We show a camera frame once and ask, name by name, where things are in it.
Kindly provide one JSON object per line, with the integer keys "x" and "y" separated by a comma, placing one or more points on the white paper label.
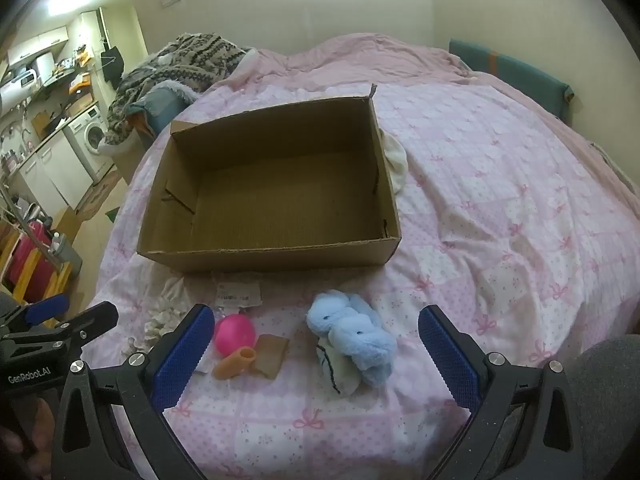
{"x": 237, "y": 295}

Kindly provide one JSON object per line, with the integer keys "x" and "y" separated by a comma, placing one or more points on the white microwave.
{"x": 20, "y": 82}

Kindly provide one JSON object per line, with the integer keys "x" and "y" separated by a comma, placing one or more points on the teal headboard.
{"x": 515, "y": 75}

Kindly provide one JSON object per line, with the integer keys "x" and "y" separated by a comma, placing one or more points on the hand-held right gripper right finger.
{"x": 447, "y": 355}

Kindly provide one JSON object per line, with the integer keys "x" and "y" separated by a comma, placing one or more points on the brown cardboard box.
{"x": 280, "y": 195}

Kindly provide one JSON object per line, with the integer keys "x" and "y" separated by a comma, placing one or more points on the person's grey trouser leg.
{"x": 610, "y": 400}

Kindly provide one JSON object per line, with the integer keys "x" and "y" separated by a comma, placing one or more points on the cream folded cloth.
{"x": 397, "y": 160}

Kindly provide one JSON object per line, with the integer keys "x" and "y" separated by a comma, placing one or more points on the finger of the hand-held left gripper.
{"x": 47, "y": 308}
{"x": 90, "y": 320}

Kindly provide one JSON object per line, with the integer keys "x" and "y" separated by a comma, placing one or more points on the pink rubber ball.
{"x": 232, "y": 335}

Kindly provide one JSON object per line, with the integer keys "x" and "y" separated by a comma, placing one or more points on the black hanging bag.
{"x": 112, "y": 62}

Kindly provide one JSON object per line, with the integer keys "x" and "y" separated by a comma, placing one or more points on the tan rubber tube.
{"x": 235, "y": 362}

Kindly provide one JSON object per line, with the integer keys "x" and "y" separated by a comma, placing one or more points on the yellow wooden rack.
{"x": 31, "y": 262}

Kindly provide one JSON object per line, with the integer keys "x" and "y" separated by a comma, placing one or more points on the white washing machine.
{"x": 90, "y": 135}

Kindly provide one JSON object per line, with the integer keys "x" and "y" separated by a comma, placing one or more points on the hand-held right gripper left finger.
{"x": 182, "y": 355}

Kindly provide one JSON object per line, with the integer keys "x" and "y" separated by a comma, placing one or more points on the white ruffled sock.
{"x": 162, "y": 325}

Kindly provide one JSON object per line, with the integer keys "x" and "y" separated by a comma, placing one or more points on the brown square pad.
{"x": 270, "y": 355}

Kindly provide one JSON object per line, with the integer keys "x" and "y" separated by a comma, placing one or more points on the light blue plush toy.
{"x": 350, "y": 330}

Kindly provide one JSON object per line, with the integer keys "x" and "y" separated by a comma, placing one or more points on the person's left hand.
{"x": 42, "y": 422}

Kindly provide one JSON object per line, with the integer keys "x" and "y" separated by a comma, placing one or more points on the white kitchen cabinet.
{"x": 55, "y": 170}

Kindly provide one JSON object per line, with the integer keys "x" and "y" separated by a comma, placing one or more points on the patterned knit blanket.
{"x": 200, "y": 60}

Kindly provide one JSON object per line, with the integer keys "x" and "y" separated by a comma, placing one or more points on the red suitcase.
{"x": 30, "y": 255}

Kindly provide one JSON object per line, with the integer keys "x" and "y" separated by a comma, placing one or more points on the blue-grey fleece cushion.
{"x": 160, "y": 102}

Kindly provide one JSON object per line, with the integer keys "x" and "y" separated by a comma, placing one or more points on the whitish fuzzy sock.
{"x": 345, "y": 374}

